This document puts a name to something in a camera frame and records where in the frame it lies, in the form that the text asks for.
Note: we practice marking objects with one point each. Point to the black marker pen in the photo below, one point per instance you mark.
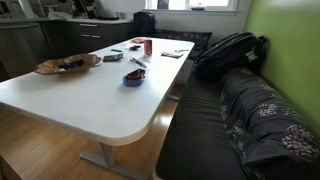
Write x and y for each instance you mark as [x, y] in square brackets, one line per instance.
[138, 62]

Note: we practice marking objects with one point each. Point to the blue tape roll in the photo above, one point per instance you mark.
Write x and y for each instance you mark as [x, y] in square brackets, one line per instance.
[134, 78]

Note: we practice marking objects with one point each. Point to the notepad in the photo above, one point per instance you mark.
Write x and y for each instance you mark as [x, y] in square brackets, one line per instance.
[171, 54]

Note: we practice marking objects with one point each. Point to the red soda can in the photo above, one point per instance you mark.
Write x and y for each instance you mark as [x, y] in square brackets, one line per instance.
[147, 46]

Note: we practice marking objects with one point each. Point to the dark snack wrapper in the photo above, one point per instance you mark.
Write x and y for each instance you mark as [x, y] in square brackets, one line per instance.
[134, 47]

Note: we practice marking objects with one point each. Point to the orange snack packet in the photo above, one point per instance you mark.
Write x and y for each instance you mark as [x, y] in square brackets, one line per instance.
[137, 40]

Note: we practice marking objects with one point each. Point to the grey calculator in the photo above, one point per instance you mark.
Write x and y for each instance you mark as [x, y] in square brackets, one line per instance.
[112, 57]

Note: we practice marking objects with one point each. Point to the dark chair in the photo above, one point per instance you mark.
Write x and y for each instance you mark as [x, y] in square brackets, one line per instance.
[144, 23]

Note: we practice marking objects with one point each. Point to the window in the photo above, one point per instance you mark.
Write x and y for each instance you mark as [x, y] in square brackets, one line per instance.
[191, 5]

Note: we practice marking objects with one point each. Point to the table leg base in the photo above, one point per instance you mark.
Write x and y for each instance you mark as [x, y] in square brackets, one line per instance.
[106, 160]

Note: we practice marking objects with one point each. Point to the black backpack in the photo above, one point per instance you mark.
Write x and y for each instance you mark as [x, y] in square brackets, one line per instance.
[235, 50]

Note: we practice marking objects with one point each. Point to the wooden burl bowl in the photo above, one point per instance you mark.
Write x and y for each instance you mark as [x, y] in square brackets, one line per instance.
[50, 67]

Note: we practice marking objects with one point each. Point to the dark floral bench cushion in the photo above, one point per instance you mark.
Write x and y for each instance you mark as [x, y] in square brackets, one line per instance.
[270, 138]

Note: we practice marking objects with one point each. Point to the grey kitchen cabinet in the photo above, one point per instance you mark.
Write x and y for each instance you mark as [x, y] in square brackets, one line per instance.
[25, 44]

